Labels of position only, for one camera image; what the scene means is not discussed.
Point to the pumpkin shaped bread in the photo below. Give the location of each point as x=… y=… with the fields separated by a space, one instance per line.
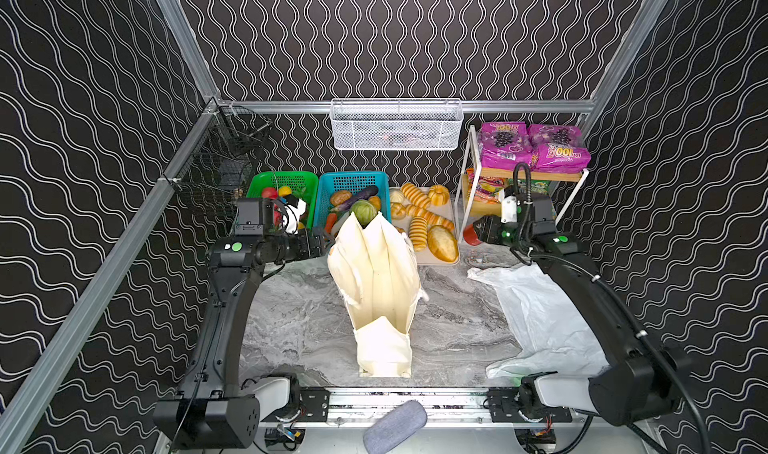
x=438 y=195

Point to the teal plastic basket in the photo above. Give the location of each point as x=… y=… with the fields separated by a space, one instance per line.
x=335 y=188

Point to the orange carrot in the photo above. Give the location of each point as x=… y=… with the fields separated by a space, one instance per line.
x=330 y=222

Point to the green plastic basket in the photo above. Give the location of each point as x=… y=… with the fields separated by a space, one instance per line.
x=304 y=186

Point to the orange red snack bag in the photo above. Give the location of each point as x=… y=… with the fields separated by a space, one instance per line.
x=488 y=188

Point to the red soda can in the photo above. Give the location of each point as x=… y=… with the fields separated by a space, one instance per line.
x=469 y=235

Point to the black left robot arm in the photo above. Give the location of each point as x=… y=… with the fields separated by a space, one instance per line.
x=211 y=408

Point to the beige bread tray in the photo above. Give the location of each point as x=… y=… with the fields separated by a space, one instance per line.
x=408 y=201

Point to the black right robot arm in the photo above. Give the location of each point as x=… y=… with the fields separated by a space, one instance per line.
x=644 y=377

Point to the white wooden two-tier shelf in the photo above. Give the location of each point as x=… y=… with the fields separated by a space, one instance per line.
x=467 y=207

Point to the green yellow snack bag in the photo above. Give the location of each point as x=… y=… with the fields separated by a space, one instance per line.
x=540 y=187

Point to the purple eggplant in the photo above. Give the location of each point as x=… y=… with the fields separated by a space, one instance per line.
x=364 y=194

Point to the white wire wall basket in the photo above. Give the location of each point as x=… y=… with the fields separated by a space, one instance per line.
x=391 y=124

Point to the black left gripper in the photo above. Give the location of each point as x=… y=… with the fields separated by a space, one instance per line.
x=318 y=241

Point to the oval golden bread loaf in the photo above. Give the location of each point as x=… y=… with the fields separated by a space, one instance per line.
x=442 y=244

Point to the white plastic bag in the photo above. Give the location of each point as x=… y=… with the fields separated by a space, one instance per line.
x=552 y=334

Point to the purple snack bag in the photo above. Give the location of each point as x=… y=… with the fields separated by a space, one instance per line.
x=503 y=145
x=558 y=149

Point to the black wire wall basket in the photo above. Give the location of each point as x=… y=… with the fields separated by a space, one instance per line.
x=223 y=162

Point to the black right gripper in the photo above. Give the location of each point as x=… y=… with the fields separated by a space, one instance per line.
x=488 y=230

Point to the cream canvas tote bag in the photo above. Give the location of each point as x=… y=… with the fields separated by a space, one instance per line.
x=375 y=270

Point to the striped bread roll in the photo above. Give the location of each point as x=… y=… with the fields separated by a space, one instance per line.
x=418 y=233

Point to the green cabbage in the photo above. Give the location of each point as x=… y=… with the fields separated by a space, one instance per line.
x=365 y=212

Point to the grey cloth pad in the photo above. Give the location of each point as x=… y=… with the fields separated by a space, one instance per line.
x=395 y=427

